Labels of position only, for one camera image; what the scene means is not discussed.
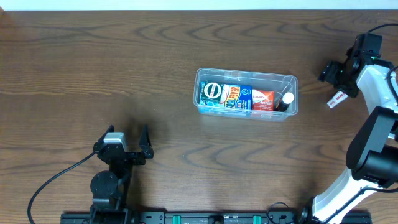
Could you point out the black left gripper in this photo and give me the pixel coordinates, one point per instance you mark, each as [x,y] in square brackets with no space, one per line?
[130,154]

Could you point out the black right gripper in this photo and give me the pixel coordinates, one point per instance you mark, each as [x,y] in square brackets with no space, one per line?
[329,72]

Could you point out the white and green medicine box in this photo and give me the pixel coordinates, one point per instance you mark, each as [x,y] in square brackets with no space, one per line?
[336,99]

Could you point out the dark bottle yellow label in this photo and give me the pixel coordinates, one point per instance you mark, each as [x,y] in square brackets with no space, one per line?
[284,102]

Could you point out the red panadol box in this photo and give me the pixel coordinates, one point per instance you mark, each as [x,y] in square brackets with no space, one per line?
[262,100]

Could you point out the green round-logo box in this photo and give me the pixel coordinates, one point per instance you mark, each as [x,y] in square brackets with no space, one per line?
[210,93]

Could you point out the blue cool fever box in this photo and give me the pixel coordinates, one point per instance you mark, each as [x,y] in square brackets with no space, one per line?
[236,97]

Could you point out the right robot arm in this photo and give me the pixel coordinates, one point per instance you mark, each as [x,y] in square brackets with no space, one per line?
[371,165]

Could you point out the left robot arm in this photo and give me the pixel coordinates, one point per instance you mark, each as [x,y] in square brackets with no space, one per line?
[110,187]

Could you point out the clear plastic container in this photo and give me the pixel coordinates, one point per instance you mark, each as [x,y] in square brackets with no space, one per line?
[278,83]

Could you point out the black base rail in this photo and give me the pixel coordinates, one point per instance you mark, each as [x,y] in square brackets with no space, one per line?
[202,217]

